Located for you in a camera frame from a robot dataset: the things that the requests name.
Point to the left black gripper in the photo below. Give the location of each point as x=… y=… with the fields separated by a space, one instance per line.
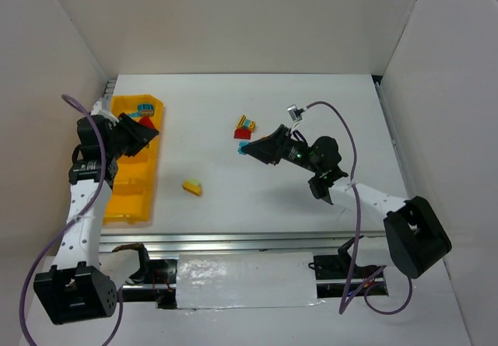
x=127 y=135

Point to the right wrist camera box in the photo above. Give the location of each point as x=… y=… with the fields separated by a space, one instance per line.
x=296 y=115

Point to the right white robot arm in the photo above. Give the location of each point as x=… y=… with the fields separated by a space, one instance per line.
x=415 y=238

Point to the white taped cover panel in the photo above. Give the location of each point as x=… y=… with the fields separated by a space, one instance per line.
x=245 y=280

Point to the yellow green lego stack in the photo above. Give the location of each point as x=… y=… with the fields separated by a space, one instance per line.
x=192 y=186

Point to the red green blue lego stack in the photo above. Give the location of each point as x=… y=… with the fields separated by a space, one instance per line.
x=148 y=122

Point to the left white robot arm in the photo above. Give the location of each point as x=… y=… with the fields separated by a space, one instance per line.
x=79 y=286

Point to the blue square lego brick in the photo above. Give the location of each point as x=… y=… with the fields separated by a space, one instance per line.
x=241 y=145

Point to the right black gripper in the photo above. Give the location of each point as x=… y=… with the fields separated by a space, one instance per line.
x=281 y=147

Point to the blue round lego brick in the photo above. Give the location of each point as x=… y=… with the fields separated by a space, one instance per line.
x=145 y=110

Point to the yellow compartment bin tray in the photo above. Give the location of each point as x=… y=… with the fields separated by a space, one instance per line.
x=134 y=186

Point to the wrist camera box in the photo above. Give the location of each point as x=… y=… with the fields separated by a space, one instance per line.
x=296 y=115
x=99 y=109

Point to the red yellow blue lego stack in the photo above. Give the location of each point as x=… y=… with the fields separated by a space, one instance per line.
x=244 y=129

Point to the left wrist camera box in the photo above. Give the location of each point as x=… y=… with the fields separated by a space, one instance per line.
x=99 y=109

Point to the aluminium rail frame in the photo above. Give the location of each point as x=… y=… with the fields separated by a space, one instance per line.
x=246 y=205

